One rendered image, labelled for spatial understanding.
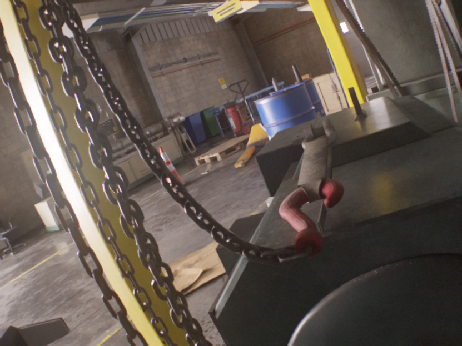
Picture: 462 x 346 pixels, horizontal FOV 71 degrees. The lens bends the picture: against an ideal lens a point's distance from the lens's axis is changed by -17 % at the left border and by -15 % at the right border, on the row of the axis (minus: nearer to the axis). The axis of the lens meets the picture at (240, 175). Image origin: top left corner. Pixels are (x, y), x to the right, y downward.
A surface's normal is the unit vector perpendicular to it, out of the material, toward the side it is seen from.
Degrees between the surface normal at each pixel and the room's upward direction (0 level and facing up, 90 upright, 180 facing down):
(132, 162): 94
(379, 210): 0
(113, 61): 90
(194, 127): 96
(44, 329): 90
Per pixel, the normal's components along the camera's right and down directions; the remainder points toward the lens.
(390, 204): -0.37, -0.91
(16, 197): 0.75, -0.17
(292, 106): 0.10, 0.17
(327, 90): -0.63, 0.40
